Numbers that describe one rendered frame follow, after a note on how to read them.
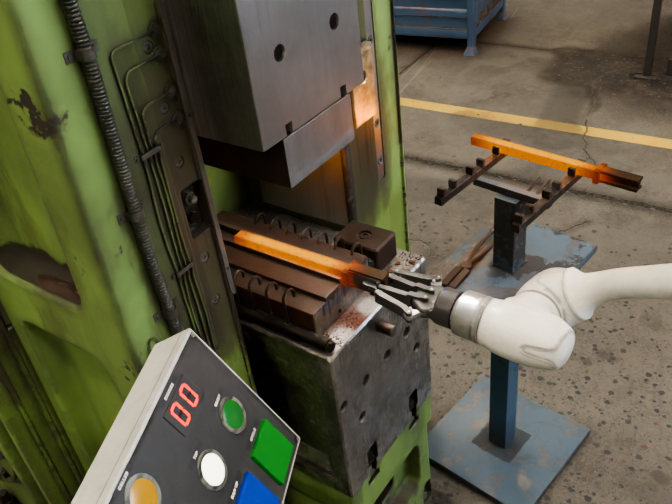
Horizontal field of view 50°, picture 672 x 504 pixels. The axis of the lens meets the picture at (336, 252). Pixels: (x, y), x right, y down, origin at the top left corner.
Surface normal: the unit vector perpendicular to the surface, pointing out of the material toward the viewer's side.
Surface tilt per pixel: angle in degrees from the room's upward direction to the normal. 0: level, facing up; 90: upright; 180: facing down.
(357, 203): 90
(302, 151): 90
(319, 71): 90
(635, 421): 0
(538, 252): 0
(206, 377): 60
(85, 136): 90
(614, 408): 0
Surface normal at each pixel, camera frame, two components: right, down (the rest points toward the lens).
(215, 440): 0.80, -0.39
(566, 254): -0.11, -0.80
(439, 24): -0.44, 0.56
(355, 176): 0.82, 0.26
